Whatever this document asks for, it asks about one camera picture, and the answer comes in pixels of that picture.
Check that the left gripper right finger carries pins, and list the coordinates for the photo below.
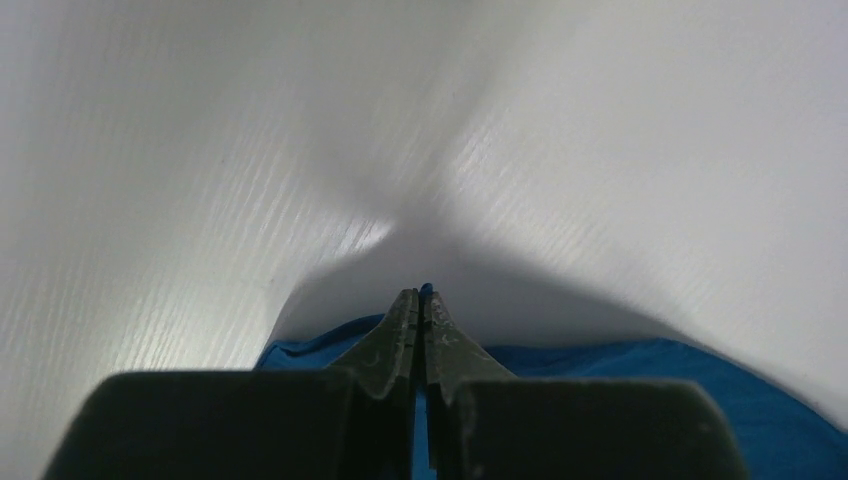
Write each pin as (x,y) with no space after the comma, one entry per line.
(484,422)

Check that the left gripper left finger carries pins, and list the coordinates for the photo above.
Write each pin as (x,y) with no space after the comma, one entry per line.
(352,419)

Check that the blue printed t-shirt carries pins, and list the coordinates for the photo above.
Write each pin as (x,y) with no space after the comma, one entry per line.
(777,435)

